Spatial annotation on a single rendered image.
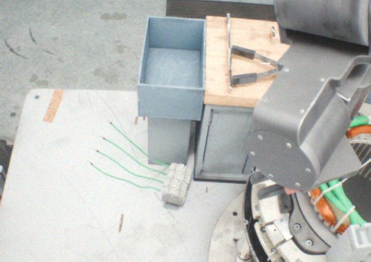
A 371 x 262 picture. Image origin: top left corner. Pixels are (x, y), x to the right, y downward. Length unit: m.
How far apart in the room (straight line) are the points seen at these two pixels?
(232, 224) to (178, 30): 0.38
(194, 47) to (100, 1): 1.71
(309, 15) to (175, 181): 0.65
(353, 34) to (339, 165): 0.16
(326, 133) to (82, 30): 2.16
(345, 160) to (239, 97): 0.34
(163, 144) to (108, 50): 1.42
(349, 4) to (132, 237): 0.71
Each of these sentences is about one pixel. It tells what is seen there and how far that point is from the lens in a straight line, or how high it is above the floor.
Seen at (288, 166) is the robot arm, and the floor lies 1.37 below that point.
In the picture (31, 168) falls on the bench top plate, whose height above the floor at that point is 0.78.
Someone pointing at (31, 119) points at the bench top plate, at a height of 0.78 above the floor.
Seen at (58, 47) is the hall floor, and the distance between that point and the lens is 2.36.
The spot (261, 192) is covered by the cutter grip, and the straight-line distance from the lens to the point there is 0.50.
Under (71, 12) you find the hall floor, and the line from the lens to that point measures 2.54.
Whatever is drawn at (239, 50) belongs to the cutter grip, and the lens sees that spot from 0.77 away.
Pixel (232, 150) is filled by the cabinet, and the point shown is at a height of 0.89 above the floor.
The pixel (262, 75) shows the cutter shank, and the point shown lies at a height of 1.09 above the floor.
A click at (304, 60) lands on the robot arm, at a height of 1.40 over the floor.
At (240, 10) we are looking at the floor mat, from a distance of 2.54.
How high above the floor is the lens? 1.63
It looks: 55 degrees down
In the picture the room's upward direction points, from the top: 5 degrees clockwise
